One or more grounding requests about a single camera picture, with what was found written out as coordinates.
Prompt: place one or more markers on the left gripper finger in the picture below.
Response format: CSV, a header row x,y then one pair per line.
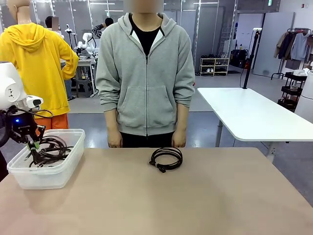
x,y
23,140
40,132

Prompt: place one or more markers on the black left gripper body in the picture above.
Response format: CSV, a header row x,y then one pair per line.
x,y
22,122

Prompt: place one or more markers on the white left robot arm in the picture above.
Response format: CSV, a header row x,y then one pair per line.
x,y
9,83

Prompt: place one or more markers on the person's right forearm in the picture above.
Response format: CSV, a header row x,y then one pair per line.
x,y
112,121

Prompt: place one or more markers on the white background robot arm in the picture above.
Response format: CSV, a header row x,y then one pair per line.
x,y
86,41

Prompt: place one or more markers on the person's left forearm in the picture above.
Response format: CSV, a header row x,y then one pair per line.
x,y
181,118

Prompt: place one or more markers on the person's right hand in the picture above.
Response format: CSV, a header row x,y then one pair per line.
x,y
115,139

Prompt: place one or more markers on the person's left hand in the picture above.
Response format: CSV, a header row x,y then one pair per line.
x,y
179,139

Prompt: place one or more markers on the orange shorts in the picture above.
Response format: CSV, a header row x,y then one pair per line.
x,y
57,122

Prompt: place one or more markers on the clear plastic storage container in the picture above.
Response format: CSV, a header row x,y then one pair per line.
x,y
49,178

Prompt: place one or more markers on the yellow hoodie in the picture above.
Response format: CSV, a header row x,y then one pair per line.
x,y
31,68

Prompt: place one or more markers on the grey step stool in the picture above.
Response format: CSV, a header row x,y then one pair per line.
x,y
84,86

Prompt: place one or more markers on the background work desk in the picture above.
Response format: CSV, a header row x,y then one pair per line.
x,y
84,62

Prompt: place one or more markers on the dark-haired background person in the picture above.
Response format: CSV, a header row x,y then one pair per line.
x,y
50,20

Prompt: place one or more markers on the beige mannequin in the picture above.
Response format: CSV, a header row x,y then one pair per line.
x,y
20,12

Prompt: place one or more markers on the person in grey hoodie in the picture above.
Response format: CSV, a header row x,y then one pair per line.
x,y
146,98

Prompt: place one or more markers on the background person striped shirt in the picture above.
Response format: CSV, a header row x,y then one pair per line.
x,y
97,30

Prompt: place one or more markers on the wooden shoe rack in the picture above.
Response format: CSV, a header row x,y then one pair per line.
x,y
215,66

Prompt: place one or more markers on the white table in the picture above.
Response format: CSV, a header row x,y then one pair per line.
x,y
244,110

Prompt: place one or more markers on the black bags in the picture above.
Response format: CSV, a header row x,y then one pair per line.
x,y
238,58

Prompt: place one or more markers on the black stand pole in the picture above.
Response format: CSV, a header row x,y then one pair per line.
x,y
249,61

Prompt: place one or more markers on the grey partition panel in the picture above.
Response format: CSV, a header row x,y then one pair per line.
x,y
271,44

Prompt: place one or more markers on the beige hanging coat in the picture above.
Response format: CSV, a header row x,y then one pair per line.
x,y
280,45

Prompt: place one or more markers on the black trolley cart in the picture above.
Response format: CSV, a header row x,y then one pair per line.
x,y
292,90

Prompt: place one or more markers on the dark hanging jacket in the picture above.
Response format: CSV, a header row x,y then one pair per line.
x,y
287,46

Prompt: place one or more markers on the white rounded machine housing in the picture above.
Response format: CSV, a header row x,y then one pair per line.
x,y
305,98

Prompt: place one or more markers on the pale blue hanging shirt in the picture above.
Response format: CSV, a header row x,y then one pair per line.
x,y
299,46

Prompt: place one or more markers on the black clothes rack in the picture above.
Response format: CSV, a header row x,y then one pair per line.
x,y
299,30

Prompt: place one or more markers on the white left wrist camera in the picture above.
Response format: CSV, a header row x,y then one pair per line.
x,y
34,101

